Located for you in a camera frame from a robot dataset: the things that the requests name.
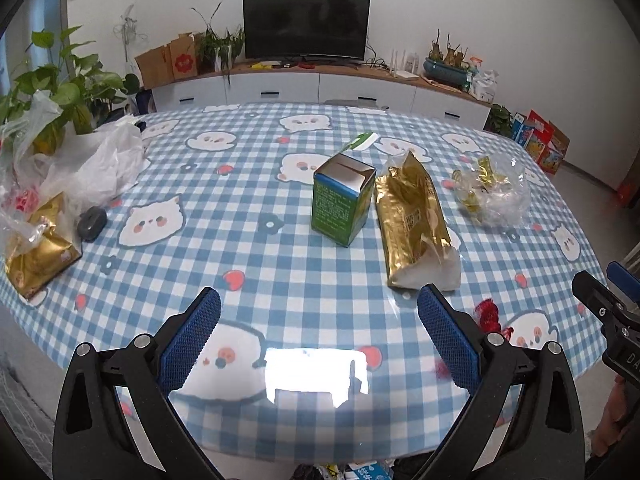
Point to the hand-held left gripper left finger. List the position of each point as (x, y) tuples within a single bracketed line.
[(192, 340)]

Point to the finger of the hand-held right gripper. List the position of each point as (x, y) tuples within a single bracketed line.
[(620, 275), (590, 290)]

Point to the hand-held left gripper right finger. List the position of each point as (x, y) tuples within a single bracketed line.
[(450, 340)]

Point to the red wrapper scraps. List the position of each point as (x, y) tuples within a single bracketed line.
[(487, 315)]

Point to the large gold foil bag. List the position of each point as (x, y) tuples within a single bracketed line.
[(410, 220)]

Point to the clear bag of gold wrappers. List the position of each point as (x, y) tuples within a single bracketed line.
[(492, 192)]

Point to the blue white carton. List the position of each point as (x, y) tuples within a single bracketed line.
[(372, 471)]

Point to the green blue carton box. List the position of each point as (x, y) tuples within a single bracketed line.
[(345, 200)]

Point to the green white small packet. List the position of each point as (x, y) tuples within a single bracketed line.
[(365, 141)]

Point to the person's right hand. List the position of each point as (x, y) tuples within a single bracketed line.
[(607, 420)]

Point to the small red box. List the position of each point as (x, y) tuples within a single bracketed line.
[(625, 192)]

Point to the blue checked cartoon tablecloth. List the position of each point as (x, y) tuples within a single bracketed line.
[(250, 270)]

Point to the colourful printed open box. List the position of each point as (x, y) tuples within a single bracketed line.
[(545, 147)]

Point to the dark grey computer mouse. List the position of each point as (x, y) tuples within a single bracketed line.
[(91, 224)]

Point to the blue printed box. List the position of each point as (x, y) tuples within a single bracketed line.
[(522, 130)]

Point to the small gold foil bag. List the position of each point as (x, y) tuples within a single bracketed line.
[(40, 255)]

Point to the grey patterned sofa cover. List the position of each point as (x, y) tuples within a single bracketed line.
[(25, 410)]

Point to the small leafy potted plant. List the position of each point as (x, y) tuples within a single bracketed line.
[(500, 117)]

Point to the white crumpled plastic bag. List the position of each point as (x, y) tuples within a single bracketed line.
[(110, 155)]

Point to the white plastic packages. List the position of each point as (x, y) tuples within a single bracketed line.
[(482, 85)]

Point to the bonsai in blue pot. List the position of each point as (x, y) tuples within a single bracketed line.
[(447, 67)]

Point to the clear plastic bag red print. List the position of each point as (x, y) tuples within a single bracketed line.
[(25, 135)]

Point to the white television cabinet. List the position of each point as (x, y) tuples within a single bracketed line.
[(300, 87)]

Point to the plain brown cardboard box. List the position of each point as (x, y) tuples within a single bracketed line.
[(152, 67)]

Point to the white router with antennas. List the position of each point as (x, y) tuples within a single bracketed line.
[(402, 67)]

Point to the cardboard box with red flower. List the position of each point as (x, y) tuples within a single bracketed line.
[(182, 57)]

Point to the small yellow packet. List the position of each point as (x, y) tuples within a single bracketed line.
[(260, 65)]

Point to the green pothos plant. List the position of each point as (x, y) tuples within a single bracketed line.
[(55, 90)]

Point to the narrow leaved potted plant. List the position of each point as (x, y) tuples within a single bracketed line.
[(215, 45)]

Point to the black curved television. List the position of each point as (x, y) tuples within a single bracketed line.
[(306, 27)]

